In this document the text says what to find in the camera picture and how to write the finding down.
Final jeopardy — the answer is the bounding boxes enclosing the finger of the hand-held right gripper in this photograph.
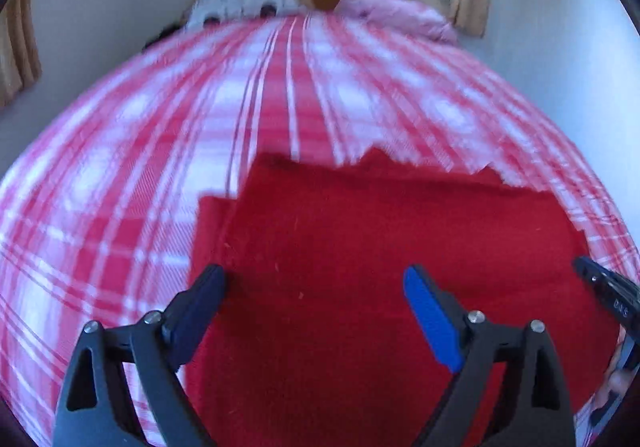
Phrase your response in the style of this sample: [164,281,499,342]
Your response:
[571,255,640,343]

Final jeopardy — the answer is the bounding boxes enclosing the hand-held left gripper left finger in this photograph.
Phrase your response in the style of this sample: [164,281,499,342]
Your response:
[52,263,227,447]

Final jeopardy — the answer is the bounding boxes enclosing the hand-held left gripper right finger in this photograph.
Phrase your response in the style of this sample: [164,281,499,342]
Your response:
[403,264,576,447]

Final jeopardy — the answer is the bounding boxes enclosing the red knitted sweater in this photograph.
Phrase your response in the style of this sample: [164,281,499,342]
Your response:
[186,147,621,447]

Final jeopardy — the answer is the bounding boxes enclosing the bed with red plaid sheet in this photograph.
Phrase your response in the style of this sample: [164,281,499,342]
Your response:
[0,10,640,447]

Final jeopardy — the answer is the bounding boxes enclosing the dark cloth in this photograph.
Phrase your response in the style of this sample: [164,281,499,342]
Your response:
[142,22,186,50]

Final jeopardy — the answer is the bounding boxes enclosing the grey patterned pillow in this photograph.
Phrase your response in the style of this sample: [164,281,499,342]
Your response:
[182,0,306,30]

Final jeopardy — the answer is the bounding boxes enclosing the pink floral pillow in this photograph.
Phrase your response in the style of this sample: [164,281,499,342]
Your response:
[340,0,458,43]

